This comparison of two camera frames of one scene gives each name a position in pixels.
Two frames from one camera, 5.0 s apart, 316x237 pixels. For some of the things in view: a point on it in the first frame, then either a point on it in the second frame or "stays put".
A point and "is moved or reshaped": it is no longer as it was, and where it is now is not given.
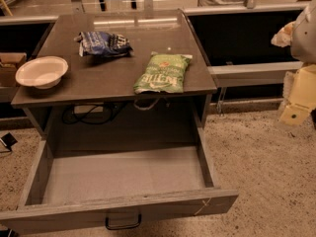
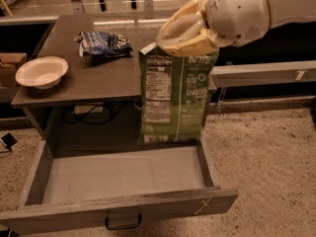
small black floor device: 9,140 stays put
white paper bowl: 44,72 stays put
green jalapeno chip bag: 164,72 is moved or reshaped
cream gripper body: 304,39 → 237,14
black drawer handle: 123,227 stays put
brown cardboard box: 9,64 stays put
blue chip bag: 103,43 stays put
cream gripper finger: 283,36 → 186,23
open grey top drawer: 77,187 stays put
